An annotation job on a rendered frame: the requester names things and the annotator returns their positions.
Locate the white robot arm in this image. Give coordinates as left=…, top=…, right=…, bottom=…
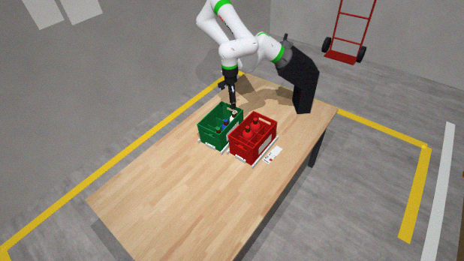
left=196, top=0, right=293, bottom=77

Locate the blue bottle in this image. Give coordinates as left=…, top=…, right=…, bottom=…
left=221, top=119, right=229, bottom=131

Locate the white paper pick list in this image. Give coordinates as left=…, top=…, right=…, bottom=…
left=263, top=146, right=282, bottom=164

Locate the green crate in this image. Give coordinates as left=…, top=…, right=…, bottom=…
left=197, top=104, right=243, bottom=151

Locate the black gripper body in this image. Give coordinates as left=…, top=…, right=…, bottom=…
left=224, top=76, right=237, bottom=90

